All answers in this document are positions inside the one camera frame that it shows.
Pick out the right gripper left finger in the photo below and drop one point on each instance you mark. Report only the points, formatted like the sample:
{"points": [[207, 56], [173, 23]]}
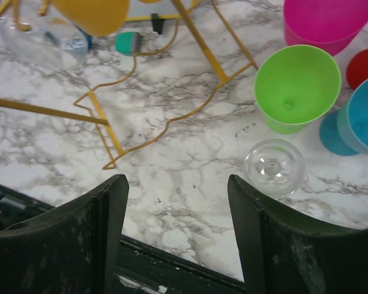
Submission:
{"points": [[72, 248]]}

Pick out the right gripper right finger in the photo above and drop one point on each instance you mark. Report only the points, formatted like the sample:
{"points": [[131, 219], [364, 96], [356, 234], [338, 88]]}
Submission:
{"points": [[282, 250]]}

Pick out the clear wine glass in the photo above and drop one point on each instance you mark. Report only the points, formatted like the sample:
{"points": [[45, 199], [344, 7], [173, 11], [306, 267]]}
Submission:
{"points": [[31, 46], [275, 167]]}

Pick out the teal wine glass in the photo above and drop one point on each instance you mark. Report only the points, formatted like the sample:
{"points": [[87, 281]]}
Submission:
{"points": [[344, 132]]}

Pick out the green wine glass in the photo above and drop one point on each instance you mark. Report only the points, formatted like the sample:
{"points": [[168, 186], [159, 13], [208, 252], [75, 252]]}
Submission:
{"points": [[295, 86]]}

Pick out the red wine glass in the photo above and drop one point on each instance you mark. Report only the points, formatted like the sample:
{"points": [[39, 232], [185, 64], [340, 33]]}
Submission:
{"points": [[357, 70]]}

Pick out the pink wine glass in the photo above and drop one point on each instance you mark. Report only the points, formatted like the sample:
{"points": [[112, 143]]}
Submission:
{"points": [[327, 24]]}

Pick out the front orange wine glass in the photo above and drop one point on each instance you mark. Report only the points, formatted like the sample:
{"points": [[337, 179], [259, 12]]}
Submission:
{"points": [[96, 17]]}

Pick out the blue white small can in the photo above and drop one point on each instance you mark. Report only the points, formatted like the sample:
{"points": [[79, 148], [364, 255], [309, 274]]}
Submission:
{"points": [[69, 40]]}

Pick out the yellow framed whiteboard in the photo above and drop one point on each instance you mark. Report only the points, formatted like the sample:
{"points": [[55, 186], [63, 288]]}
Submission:
{"points": [[162, 25]]}

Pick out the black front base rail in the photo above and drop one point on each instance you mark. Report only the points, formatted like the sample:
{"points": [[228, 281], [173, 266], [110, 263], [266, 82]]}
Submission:
{"points": [[140, 268]]}

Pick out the gold wire glass rack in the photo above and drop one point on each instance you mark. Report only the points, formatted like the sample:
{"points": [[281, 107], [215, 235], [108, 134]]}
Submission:
{"points": [[139, 98]]}

